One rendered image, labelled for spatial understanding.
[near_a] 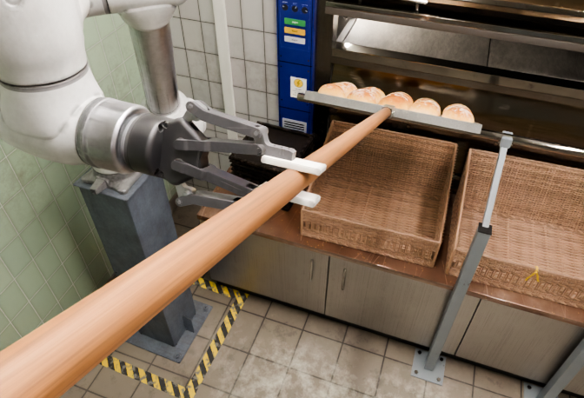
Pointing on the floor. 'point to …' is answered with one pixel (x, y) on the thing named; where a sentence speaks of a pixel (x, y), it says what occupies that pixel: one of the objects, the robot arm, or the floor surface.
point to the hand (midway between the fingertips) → (292, 178)
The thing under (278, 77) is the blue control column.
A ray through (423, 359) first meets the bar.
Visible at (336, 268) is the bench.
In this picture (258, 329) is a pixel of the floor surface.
